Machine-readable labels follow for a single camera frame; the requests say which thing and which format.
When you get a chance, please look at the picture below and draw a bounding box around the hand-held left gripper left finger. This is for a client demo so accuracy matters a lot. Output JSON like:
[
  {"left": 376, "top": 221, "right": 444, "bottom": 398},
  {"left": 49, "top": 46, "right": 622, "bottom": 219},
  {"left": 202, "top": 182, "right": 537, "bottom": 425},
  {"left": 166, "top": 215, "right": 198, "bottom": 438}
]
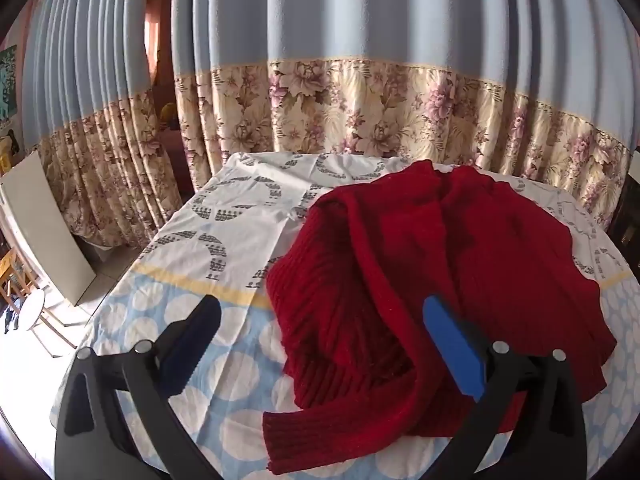
[{"left": 54, "top": 294, "right": 223, "bottom": 480}]

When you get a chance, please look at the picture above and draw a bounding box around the wall poster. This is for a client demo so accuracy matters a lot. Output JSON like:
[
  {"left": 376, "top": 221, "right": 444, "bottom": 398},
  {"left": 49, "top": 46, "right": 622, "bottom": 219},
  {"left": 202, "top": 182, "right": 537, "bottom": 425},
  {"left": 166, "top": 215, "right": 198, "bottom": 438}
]
[{"left": 0, "top": 44, "right": 19, "bottom": 123}]

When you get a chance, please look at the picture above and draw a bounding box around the pink sheer curtain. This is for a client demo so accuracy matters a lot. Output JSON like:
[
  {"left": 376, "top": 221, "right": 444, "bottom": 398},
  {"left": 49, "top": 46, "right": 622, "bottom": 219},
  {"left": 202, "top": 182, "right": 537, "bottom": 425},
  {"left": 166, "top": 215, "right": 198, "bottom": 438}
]
[{"left": 144, "top": 0, "right": 174, "bottom": 88}]

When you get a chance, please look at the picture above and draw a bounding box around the white flat board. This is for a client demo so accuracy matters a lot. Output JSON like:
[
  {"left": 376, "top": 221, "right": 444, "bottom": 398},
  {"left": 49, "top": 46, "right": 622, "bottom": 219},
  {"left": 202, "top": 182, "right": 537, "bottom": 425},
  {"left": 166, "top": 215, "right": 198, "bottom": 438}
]
[{"left": 0, "top": 152, "right": 99, "bottom": 307}]

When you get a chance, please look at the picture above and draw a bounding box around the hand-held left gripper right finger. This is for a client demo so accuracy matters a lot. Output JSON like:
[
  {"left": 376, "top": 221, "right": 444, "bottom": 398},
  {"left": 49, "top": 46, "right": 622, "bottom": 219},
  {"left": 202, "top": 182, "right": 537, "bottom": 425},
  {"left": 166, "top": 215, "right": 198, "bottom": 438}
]
[{"left": 422, "top": 295, "right": 587, "bottom": 480}]

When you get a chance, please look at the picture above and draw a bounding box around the narrow blue floral curtain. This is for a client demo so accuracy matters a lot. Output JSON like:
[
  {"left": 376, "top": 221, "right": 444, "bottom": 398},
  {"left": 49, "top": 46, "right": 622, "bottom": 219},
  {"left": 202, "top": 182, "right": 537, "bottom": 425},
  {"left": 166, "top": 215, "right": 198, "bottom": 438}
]
[{"left": 20, "top": 0, "right": 184, "bottom": 252}]

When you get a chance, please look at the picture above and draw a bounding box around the printed bed sheet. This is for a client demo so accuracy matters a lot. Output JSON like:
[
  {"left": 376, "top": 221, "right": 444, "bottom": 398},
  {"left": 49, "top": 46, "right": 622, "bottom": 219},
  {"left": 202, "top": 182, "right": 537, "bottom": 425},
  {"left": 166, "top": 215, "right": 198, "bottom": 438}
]
[{"left": 56, "top": 151, "right": 635, "bottom": 480}]

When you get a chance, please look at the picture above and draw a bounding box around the red knit sweater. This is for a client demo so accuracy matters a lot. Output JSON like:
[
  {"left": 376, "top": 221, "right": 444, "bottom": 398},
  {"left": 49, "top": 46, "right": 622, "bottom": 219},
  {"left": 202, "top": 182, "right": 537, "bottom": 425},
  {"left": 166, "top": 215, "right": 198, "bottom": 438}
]
[{"left": 262, "top": 159, "right": 618, "bottom": 463}]

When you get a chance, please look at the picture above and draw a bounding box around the small white round stool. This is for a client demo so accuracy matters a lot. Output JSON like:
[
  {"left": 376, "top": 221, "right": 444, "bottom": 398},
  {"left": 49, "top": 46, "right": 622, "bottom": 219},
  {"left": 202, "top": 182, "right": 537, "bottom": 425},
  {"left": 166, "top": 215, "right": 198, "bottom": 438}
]
[{"left": 0, "top": 246, "right": 77, "bottom": 358}]

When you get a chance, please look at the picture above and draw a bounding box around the wide blue floral curtain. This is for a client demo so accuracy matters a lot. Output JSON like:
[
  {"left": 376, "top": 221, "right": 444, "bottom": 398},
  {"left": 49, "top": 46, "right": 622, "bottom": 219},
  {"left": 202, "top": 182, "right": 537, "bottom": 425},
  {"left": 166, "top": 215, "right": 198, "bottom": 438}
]
[{"left": 171, "top": 0, "right": 637, "bottom": 228}]

